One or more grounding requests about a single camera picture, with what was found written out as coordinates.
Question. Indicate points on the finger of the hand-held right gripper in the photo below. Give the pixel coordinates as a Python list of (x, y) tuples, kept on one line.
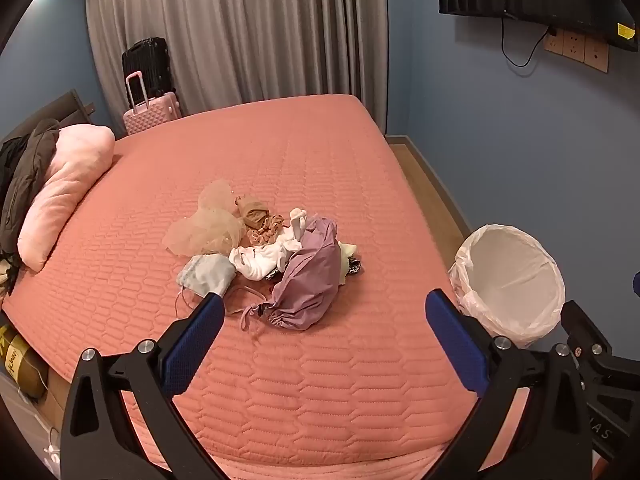
[(590, 330)]

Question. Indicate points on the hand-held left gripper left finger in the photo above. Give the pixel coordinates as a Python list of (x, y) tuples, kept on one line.
[(192, 345)]

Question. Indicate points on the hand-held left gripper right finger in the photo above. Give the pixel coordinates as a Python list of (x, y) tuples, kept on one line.
[(457, 340)]

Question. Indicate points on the light blue face mask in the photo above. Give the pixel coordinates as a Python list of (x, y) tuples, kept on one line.
[(207, 275)]

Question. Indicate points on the white bag-lined bin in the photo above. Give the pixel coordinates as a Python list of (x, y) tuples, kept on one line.
[(510, 270)]

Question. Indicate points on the white sock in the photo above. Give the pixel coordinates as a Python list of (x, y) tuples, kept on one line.
[(260, 260)]

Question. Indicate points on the leopard print ribbon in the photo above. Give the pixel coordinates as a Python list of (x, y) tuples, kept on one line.
[(355, 267)]

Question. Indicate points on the beige tulle bow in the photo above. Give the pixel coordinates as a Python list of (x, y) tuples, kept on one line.
[(205, 230)]

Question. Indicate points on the tan satin scrunchie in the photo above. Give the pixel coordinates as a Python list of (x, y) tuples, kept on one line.
[(265, 225)]

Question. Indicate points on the pale yellow cloth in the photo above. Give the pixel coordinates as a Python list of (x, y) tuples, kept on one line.
[(346, 255)]

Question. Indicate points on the tan stocking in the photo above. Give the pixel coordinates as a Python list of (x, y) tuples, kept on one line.
[(252, 212)]

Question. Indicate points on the cardboard box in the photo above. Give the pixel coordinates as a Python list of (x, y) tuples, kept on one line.
[(52, 400)]

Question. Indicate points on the yellow bag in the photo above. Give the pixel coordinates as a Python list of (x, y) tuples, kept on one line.
[(20, 360)]

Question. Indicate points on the pink pillow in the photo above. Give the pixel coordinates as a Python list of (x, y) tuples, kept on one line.
[(65, 190)]

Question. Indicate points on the pink quilted bed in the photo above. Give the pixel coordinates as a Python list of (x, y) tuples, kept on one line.
[(300, 160)]

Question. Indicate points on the pink suitcase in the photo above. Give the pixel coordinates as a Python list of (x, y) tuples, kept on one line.
[(150, 115)]

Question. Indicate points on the dark jacket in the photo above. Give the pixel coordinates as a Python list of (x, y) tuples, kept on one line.
[(25, 170)]

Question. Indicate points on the dark headboard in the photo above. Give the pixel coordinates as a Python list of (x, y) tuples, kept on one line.
[(70, 105)]

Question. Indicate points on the black suitcase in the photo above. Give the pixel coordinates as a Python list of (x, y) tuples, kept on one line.
[(150, 60)]

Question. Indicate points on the grey curtain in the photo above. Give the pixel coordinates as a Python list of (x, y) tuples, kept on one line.
[(250, 35)]

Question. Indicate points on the beige wall socket panel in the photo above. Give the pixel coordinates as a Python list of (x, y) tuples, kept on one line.
[(575, 47)]

